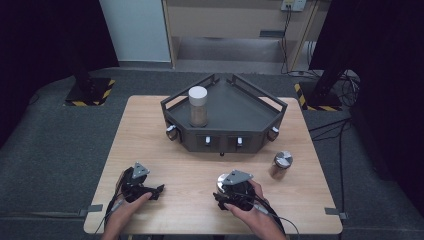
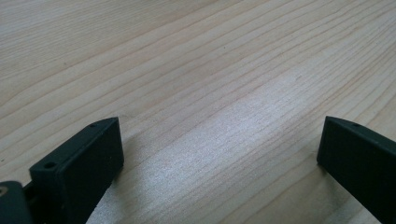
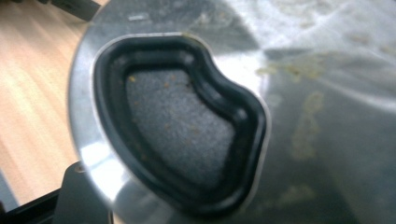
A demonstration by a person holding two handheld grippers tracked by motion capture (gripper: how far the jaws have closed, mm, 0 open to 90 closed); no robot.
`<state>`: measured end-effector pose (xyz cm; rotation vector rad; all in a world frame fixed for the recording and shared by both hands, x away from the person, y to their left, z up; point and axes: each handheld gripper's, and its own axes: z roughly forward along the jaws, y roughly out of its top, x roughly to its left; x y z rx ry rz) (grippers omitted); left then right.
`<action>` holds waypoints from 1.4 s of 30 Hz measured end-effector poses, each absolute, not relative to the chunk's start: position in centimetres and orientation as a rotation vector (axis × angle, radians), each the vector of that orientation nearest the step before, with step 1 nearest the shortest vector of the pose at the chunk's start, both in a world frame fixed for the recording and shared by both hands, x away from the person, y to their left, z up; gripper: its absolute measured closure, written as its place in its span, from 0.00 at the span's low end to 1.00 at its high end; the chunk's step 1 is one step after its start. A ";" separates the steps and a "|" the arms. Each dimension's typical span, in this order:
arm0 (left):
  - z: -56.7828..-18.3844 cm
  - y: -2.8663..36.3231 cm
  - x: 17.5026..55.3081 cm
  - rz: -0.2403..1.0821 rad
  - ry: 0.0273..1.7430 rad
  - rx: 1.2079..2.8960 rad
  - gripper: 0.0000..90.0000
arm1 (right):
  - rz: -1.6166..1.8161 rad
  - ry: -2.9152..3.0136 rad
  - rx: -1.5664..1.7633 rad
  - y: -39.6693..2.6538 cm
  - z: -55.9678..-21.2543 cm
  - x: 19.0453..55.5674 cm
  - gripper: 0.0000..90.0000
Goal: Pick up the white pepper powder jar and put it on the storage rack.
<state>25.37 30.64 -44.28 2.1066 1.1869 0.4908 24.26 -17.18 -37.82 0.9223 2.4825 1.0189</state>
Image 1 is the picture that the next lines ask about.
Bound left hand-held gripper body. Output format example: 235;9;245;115
120;162;158;204

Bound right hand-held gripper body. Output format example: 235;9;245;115
216;169;258;212

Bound silver lid brown spice jar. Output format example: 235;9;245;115
269;150;294;180

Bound dark grey corner rack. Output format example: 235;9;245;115
160;73;288;157

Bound person's right hand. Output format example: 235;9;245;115
223;179;280;232

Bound person's left hand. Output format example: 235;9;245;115
103;192;153;232

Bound grey tape strip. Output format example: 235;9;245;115
324;207;350;221
79;204;104;217

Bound black stand with striped base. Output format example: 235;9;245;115
64;49;116;107
294;63;351;112

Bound white lid spice jar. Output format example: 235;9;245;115
188;85;209;128

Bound white panel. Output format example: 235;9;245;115
99;0;172;63

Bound black curtain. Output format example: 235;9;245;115
309;0;424;208
0;0;120;148

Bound beige wooden cabinet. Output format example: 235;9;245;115
162;0;321;73

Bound left hand-held gripper cable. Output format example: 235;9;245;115
94;196;126;240

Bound black floor cable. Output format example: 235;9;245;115
308;118;352;214

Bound black cable bundle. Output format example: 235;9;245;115
338;69;362;108

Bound black power cable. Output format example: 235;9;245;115
280;8;292;75

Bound white wall power socket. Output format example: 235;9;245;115
280;0;307;12

